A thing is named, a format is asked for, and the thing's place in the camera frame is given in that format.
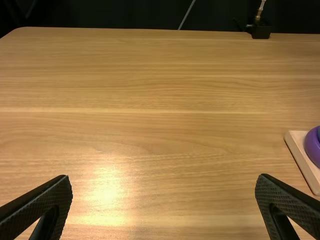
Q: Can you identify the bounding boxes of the grey cable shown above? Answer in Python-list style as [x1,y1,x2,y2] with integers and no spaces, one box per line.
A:
[177,0,197,31]

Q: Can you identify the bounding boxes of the black clamp stand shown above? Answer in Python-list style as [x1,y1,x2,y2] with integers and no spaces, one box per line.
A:
[231,0,273,40]

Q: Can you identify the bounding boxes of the purple ring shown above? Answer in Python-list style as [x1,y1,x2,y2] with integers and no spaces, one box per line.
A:
[303,125,320,168]

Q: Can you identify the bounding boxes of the wooden peg base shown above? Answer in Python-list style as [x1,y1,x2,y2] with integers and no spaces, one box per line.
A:
[283,129,320,196]

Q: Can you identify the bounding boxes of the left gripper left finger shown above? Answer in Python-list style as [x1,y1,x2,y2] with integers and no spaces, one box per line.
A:
[0,174,74,240]

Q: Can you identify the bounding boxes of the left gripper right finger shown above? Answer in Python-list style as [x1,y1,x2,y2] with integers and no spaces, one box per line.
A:
[254,173,320,240]

